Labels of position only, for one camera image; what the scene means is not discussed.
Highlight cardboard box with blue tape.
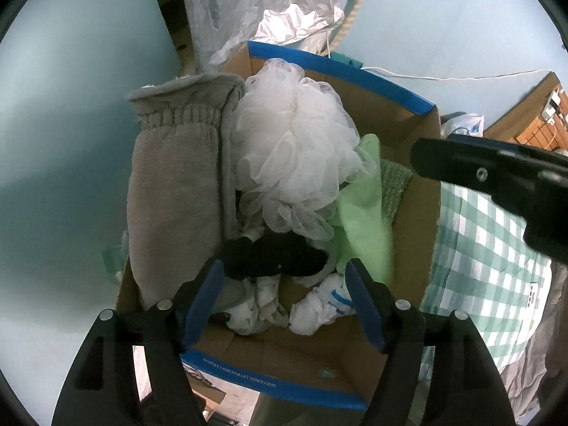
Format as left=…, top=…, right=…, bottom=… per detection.
left=115, top=40, right=443, bottom=412

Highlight white charger on shelf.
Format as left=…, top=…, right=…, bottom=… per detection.
left=541, top=89, right=562, bottom=121

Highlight grey bed blanket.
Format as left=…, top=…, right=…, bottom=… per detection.
left=502, top=261, right=567, bottom=423

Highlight green scouring pad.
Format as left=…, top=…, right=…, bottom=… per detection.
left=380, top=159, right=413, bottom=224

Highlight white blue sock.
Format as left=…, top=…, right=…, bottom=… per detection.
left=289, top=273, right=356, bottom=335

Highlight white plastic bag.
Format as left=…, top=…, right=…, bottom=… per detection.
left=441, top=114, right=485, bottom=138

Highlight grey fleece towel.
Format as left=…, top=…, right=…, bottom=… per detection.
left=126, top=73, right=245, bottom=309

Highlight white smartphone with stickers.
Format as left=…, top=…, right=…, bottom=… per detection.
left=525, top=282, right=539, bottom=309

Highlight white power cable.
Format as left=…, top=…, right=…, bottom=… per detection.
left=325, top=30, right=556, bottom=83

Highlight teal storage box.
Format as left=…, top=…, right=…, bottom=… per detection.
left=329, top=52, right=363, bottom=69

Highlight black sock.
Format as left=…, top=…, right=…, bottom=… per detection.
left=220, top=232, right=328, bottom=281

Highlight wooden headboard shelf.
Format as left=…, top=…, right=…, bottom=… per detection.
left=484, top=72, right=567, bottom=151

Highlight light green cloth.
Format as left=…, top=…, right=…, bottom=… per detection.
left=336, top=134, right=393, bottom=285

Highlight silver foil cover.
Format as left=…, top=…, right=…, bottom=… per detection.
left=184, top=0, right=363, bottom=72

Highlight white mesh bath loofah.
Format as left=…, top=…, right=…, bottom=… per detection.
left=230, top=59, right=376, bottom=242

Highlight green checkered tablecloth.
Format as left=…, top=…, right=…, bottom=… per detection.
left=421, top=183, right=552, bottom=370

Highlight white socks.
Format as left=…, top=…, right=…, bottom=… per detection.
left=226, top=275, right=289, bottom=335

